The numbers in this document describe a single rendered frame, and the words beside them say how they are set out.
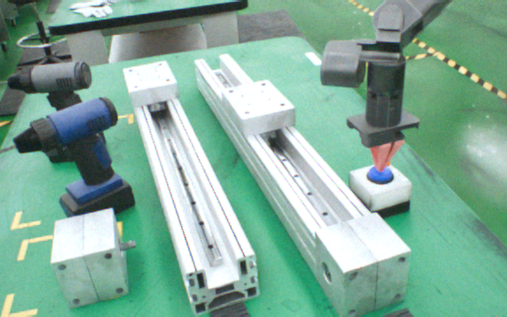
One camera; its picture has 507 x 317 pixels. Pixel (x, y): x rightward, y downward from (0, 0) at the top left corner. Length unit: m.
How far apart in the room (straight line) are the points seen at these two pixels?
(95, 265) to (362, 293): 0.38
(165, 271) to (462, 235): 0.49
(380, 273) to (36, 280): 0.54
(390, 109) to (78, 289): 0.54
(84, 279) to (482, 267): 0.60
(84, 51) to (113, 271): 1.81
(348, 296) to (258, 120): 0.42
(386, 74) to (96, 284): 0.53
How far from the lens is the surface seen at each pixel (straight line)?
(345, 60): 0.78
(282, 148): 1.00
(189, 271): 0.69
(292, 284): 0.77
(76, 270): 0.77
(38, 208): 1.06
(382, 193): 0.85
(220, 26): 2.46
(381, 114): 0.79
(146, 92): 1.15
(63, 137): 0.87
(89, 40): 2.46
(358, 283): 0.68
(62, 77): 1.10
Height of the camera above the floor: 1.33
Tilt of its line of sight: 31 degrees down
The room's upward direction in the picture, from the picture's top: 5 degrees counter-clockwise
